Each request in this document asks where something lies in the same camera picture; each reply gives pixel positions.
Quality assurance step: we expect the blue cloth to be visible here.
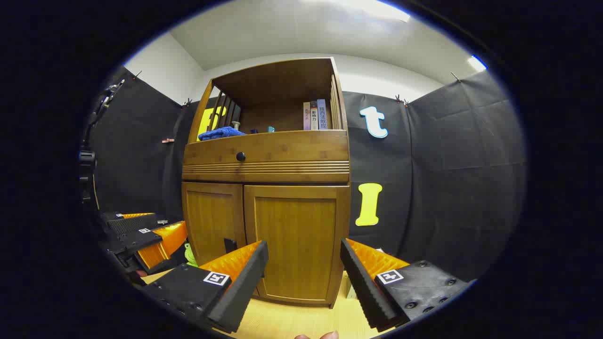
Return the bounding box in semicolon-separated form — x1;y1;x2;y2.
198;126;246;142

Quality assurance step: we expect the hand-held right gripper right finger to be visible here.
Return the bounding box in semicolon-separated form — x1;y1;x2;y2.
340;238;474;332

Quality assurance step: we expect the black backdrop cloth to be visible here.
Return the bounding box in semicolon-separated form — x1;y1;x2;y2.
90;66;527;283

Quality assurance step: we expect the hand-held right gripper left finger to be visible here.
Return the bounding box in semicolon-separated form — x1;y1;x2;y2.
140;240;270;334

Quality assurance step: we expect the wooden double-door shoe cabinet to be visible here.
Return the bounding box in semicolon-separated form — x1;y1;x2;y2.
181;57;351;309

